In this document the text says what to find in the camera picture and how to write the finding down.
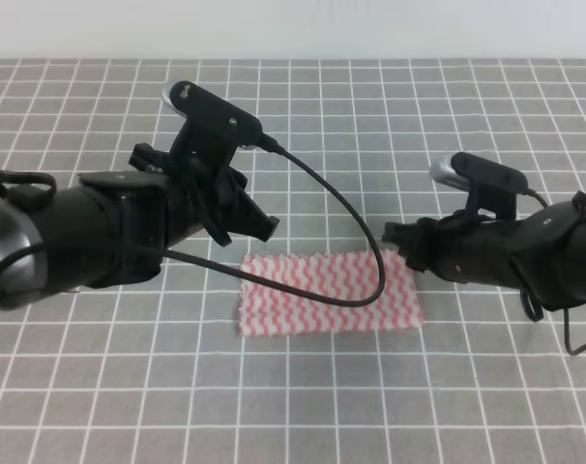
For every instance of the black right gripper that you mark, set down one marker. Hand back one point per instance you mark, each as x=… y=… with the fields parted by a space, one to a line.
x=470 y=253

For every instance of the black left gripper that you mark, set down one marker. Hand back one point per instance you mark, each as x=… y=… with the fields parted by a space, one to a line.
x=215 y=196

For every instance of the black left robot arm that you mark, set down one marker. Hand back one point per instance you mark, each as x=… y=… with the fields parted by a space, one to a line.
x=114 y=227

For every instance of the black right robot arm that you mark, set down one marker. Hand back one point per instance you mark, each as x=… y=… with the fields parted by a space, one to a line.
x=544 y=254

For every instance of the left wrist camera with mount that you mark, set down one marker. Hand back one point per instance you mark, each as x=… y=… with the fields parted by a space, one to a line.
x=214 y=128

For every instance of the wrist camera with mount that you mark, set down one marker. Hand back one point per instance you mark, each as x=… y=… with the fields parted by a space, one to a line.
x=491 y=186
x=214 y=128

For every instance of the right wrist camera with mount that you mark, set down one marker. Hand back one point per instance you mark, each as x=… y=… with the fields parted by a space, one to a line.
x=491 y=186

